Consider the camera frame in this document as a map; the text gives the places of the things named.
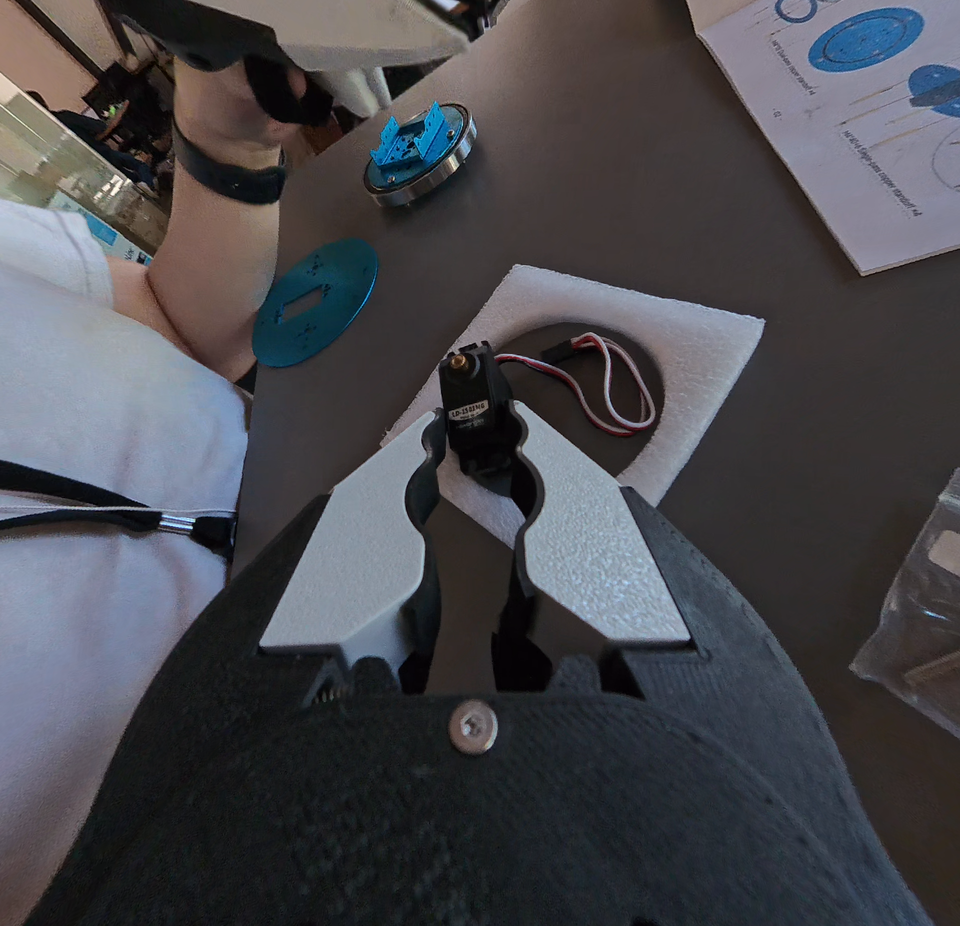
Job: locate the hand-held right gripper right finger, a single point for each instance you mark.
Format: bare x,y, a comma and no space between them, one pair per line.
600,536

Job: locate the black servo motor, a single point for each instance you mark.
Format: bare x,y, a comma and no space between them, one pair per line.
469,416

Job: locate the blue round metal plate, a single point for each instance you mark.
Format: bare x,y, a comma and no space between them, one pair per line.
337,266

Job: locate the white foam sheet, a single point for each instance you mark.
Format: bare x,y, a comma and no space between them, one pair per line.
675,341

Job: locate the person's left forearm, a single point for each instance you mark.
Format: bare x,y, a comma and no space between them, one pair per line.
217,266

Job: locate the clear plastic parts bag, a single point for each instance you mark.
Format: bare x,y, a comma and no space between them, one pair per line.
915,603

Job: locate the person's left hand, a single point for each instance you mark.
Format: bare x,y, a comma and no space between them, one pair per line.
210,108

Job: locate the open instruction booklet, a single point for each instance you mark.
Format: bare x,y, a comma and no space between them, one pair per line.
825,116

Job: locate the silver turntable with blue bracket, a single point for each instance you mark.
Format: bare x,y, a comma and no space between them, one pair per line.
420,153

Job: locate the dark desk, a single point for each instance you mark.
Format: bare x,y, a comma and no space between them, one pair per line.
600,153

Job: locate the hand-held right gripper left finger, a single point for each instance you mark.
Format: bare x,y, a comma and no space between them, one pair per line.
352,551

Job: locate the black wristband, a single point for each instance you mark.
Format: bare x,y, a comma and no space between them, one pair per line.
225,180

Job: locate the person's white shirt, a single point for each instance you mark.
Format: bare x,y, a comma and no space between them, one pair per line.
97,416

